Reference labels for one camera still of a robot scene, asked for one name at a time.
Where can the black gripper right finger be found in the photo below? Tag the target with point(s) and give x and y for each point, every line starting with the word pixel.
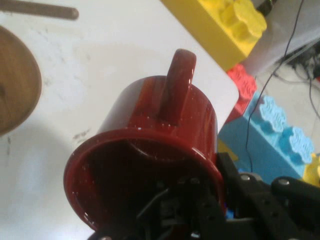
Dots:
pixel 250 200

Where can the large blue toy brick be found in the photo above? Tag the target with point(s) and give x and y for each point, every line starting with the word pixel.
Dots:
pixel 265 147

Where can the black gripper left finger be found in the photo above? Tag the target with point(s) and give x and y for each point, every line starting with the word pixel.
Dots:
pixel 190 212

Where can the wooden mug tree stand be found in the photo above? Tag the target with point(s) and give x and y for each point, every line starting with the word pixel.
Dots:
pixel 17 82

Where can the dark red ceramic mug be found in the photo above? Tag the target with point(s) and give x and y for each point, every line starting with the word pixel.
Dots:
pixel 150 112

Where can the large red toy brick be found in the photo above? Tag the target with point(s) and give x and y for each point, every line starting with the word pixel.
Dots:
pixel 243 85

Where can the large yellow toy brick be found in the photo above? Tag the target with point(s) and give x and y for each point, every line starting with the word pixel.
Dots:
pixel 212 30

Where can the small yellow toy brick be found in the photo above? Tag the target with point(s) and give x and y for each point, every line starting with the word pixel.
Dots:
pixel 312 172

